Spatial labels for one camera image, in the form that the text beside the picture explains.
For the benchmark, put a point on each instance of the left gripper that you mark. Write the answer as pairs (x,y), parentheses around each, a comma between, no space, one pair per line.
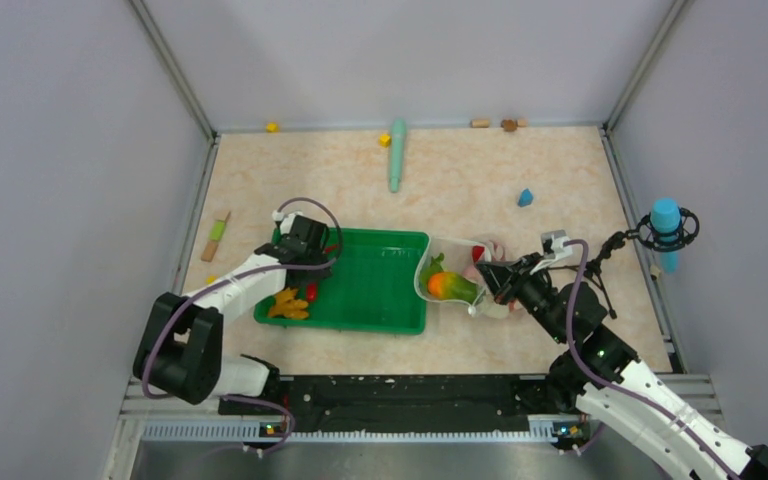
(319,254)

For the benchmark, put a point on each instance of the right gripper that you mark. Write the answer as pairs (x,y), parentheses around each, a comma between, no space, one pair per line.
(501,276)

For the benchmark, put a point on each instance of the red tomato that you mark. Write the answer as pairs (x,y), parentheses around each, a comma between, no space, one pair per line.
(477,253)

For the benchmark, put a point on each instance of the red chili pepper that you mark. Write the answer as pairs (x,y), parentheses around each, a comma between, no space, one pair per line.
(312,289)

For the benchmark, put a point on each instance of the orange green mango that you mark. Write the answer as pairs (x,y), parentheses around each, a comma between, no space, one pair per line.
(447,285)

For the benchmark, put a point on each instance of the clear dotted zip bag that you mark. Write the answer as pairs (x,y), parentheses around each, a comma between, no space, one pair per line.
(495,251)

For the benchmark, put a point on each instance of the purple white onion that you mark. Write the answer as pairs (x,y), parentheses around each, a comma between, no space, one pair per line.
(472,274)

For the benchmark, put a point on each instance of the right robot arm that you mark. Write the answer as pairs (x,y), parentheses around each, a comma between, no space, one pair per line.
(602,376)

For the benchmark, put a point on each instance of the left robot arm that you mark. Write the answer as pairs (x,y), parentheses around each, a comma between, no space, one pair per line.
(181,353)

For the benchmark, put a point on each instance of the green plastic tray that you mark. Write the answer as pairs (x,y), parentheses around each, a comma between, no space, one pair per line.
(371,288)

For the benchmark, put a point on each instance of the blue plastic piece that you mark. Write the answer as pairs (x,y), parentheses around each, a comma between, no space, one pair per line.
(526,198)

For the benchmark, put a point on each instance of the wooden green block stick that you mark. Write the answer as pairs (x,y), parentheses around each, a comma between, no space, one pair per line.
(215,235)

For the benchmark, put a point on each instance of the mint green marker pen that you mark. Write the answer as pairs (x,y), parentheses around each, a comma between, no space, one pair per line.
(398,132)

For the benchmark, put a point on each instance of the brown wooden piece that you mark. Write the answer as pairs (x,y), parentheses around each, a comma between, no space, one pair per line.
(509,125)

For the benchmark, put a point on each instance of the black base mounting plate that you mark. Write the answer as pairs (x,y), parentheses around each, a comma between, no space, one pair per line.
(417,403)

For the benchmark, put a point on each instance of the blue microphone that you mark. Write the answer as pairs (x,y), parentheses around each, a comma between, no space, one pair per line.
(666,218)

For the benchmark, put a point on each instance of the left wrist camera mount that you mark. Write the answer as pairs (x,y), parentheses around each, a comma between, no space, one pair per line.
(284,221)

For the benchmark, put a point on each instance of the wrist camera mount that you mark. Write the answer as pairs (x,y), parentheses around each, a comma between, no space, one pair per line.
(284,221)
(554,248)

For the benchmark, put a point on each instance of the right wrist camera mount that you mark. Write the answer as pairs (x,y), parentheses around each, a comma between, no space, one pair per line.
(554,248)

